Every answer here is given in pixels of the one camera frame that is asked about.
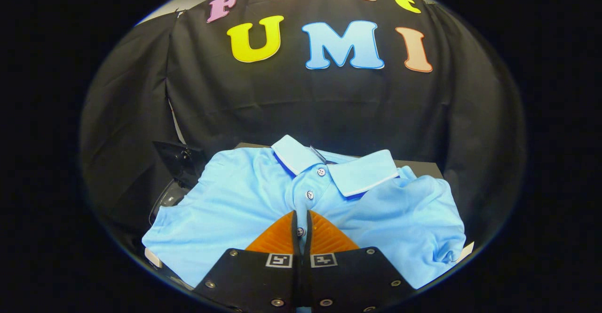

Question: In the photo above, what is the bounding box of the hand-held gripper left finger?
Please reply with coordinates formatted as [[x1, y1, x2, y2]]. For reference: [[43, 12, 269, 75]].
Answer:
[[193, 211, 301, 313]]

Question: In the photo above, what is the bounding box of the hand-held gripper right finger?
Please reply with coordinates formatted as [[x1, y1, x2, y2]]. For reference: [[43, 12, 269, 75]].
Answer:
[[303, 211, 417, 313]]

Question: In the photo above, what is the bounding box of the black backdrop cloth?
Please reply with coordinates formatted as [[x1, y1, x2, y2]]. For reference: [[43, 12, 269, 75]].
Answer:
[[79, 0, 526, 257]]

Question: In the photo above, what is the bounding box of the beige cabinet with dark top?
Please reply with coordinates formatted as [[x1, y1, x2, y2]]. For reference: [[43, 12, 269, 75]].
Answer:
[[234, 142, 445, 180]]

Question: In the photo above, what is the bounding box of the light blue polo shirt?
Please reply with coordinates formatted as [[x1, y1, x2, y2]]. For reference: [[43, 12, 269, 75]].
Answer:
[[141, 135, 467, 290]]

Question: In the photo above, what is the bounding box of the dark glass washing machine lid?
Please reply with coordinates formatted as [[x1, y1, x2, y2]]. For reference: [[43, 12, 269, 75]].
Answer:
[[151, 140, 207, 191]]

